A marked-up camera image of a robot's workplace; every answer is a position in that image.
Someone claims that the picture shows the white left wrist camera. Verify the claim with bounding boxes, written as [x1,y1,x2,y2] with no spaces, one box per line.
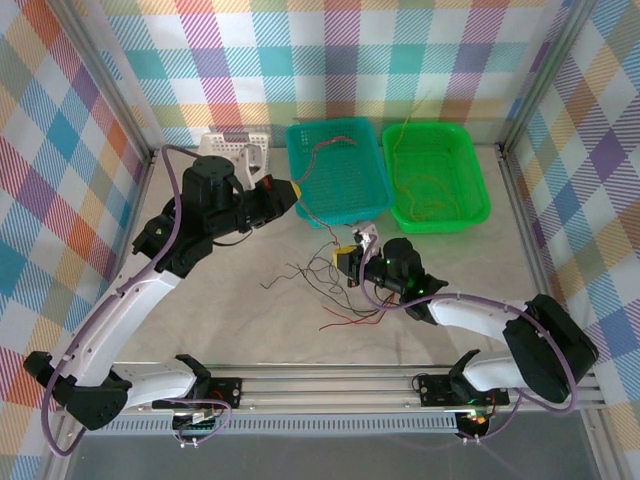
[238,143,267,190]

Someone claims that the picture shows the green perforated plastic basket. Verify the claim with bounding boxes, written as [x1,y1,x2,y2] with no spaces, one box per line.
[381,122,491,235]

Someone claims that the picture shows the aluminium table side rail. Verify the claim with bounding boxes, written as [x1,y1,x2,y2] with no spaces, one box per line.
[498,144,574,369]
[84,148,160,374]

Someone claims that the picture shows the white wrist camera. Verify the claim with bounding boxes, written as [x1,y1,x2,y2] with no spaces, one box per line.
[351,223,380,264]
[238,143,267,190]

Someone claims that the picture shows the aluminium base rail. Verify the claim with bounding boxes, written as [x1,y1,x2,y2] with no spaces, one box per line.
[53,363,607,417]

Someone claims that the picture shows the white perforated plastic basket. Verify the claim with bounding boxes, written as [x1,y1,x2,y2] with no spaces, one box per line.
[198,130,272,171]

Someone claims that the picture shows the thin black cable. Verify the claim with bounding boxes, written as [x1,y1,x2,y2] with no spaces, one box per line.
[260,267,306,290]
[299,239,351,301]

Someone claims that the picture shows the pile of coloured wires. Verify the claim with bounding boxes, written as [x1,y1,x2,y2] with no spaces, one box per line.
[304,269,396,326]

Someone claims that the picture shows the aluminium frame post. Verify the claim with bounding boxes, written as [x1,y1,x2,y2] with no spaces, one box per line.
[499,0,601,154]
[47,0,156,164]

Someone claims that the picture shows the teal perforated plastic basket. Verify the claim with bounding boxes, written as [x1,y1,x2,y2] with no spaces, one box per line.
[284,118,394,231]

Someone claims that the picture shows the grey slotted cable duct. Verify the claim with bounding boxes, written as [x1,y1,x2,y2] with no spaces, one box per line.
[74,417,461,437]

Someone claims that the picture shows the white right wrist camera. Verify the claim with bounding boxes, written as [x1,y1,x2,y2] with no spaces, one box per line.
[351,223,380,264]

